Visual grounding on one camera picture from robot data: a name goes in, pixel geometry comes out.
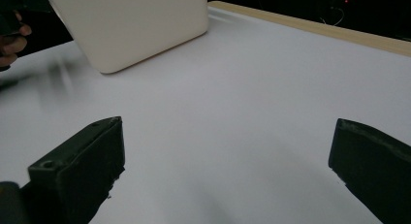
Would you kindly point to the white plastic bin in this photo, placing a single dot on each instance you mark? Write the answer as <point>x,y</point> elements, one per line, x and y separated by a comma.
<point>129,30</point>

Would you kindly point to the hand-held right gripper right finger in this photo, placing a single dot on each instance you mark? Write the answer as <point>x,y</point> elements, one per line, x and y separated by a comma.
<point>378,166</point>

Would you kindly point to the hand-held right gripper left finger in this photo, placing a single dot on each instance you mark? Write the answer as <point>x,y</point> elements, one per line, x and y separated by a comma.
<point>84,166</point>

